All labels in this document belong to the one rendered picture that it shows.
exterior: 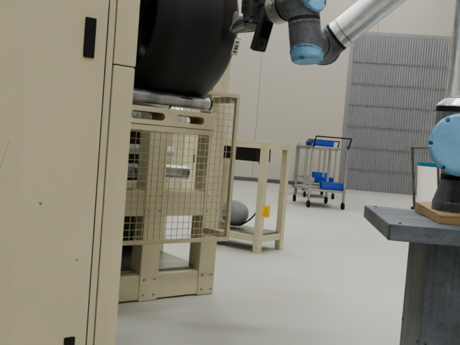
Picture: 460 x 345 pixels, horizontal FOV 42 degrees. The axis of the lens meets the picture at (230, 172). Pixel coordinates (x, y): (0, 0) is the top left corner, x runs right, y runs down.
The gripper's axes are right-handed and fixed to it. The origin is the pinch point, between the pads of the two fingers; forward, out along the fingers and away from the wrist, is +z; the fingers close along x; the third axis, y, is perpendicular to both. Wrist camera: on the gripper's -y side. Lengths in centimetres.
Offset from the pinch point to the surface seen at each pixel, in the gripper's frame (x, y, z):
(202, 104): -4.7, -19.8, 23.7
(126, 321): -3, -104, 75
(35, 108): 79, -38, -43
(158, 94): 13.3, -18.5, 23.7
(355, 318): -102, -108, 38
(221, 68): -6.4, -8.4, 14.8
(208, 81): -3.6, -12.5, 18.5
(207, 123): -5.8, -26.7, 22.3
